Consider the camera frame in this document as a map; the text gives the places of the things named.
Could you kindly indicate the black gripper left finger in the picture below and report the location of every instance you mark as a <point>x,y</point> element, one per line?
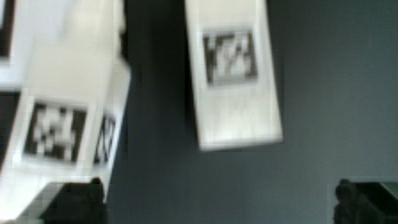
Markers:
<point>66,204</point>

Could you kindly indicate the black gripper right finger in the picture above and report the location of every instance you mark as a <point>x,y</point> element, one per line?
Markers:
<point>366,203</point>

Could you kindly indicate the white table leg with tag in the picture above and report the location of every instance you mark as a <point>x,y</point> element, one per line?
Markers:
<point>66,128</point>
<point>233,76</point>

